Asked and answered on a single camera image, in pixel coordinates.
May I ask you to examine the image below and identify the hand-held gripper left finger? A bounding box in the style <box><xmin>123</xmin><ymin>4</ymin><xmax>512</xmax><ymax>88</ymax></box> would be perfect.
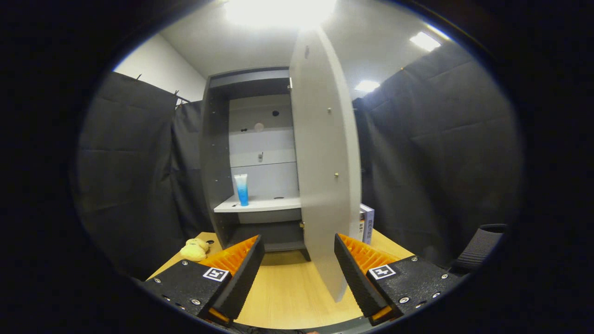
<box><xmin>139</xmin><ymin>234</ymin><xmax>266</xmax><ymax>328</ymax></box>

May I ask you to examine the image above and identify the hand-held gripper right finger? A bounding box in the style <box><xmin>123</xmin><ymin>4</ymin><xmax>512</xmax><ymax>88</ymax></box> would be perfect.
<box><xmin>333</xmin><ymin>233</ymin><xmax>465</xmax><ymax>327</ymax></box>

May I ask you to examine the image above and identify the blue and white tube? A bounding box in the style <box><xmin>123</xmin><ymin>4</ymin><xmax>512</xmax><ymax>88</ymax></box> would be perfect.
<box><xmin>233</xmin><ymin>174</ymin><xmax>249</xmax><ymax>206</ymax></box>

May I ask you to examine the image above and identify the yellow plush toy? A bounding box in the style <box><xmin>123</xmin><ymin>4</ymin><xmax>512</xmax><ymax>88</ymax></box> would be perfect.
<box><xmin>180</xmin><ymin>238</ymin><xmax>210</xmax><ymax>262</ymax></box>

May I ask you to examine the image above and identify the white cabinet shelf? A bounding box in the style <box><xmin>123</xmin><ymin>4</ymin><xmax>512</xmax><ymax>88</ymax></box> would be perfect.
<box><xmin>213</xmin><ymin>195</ymin><xmax>302</xmax><ymax>213</ymax></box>

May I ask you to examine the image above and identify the black ribbed chair part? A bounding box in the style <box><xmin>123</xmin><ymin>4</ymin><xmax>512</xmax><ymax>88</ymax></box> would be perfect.
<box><xmin>448</xmin><ymin>224</ymin><xmax>509</xmax><ymax>275</ymax></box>

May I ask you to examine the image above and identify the dark grey cabinet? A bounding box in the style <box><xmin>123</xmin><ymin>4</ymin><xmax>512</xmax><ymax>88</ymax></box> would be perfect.
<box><xmin>200</xmin><ymin>66</ymin><xmax>311</xmax><ymax>262</ymax></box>

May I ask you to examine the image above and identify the black backdrop cloth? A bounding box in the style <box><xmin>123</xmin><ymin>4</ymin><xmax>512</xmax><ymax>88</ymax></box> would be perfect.
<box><xmin>74</xmin><ymin>42</ymin><xmax>525</xmax><ymax>279</ymax></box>

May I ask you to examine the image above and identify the long ceiling light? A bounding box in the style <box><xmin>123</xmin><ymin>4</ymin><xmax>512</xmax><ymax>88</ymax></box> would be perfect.
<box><xmin>409</xmin><ymin>31</ymin><xmax>441</xmax><ymax>52</ymax></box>

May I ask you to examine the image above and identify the large ceiling light panel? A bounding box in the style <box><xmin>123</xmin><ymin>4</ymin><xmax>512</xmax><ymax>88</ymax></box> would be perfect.
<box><xmin>223</xmin><ymin>0</ymin><xmax>337</xmax><ymax>29</ymax></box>

